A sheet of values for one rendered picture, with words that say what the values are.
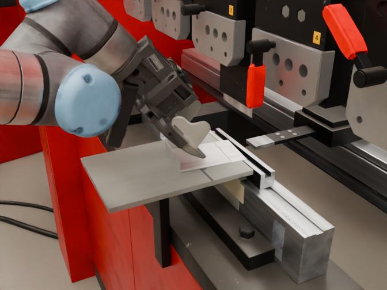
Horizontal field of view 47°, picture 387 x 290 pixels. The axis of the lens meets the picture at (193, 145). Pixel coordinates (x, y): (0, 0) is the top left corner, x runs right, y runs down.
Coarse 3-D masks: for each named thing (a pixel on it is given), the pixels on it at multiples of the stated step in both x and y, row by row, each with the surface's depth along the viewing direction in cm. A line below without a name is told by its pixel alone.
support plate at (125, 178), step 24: (144, 144) 86; (96, 168) 78; (120, 168) 78; (144, 168) 78; (168, 168) 78; (216, 168) 78; (240, 168) 78; (120, 192) 71; (144, 192) 71; (168, 192) 71
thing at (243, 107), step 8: (224, 72) 81; (232, 72) 79; (240, 72) 76; (224, 80) 82; (232, 80) 79; (240, 80) 77; (224, 88) 83; (232, 88) 80; (240, 88) 77; (224, 96) 85; (232, 96) 80; (240, 96) 78; (232, 104) 83; (240, 104) 80; (248, 112) 78
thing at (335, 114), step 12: (312, 108) 94; (336, 108) 94; (300, 120) 95; (312, 120) 91; (324, 120) 89; (336, 120) 88; (276, 132) 90; (288, 132) 90; (300, 132) 90; (312, 132) 90; (324, 132) 89; (336, 132) 87; (348, 132) 89; (252, 144) 86; (264, 144) 85; (336, 144) 88
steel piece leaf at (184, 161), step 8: (168, 144) 81; (200, 144) 86; (208, 144) 86; (168, 152) 82; (176, 152) 83; (184, 152) 83; (208, 152) 83; (216, 152) 83; (176, 160) 78; (184, 160) 80; (192, 160) 80; (200, 160) 80; (208, 160) 80; (216, 160) 80; (224, 160) 80; (184, 168) 78; (192, 168) 78; (200, 168) 78
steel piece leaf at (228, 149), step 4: (224, 140) 87; (228, 140) 87; (216, 144) 86; (220, 144) 86; (224, 144) 86; (228, 144) 86; (232, 144) 86; (220, 148) 84; (224, 148) 84; (228, 148) 84; (232, 148) 84; (236, 148) 84; (224, 152) 83; (228, 152) 83; (232, 152) 83; (236, 152) 83; (240, 152) 83; (228, 156) 82; (232, 156) 82; (236, 156) 82; (240, 156) 82; (232, 160) 80; (236, 160) 80; (240, 160) 80; (244, 160) 81
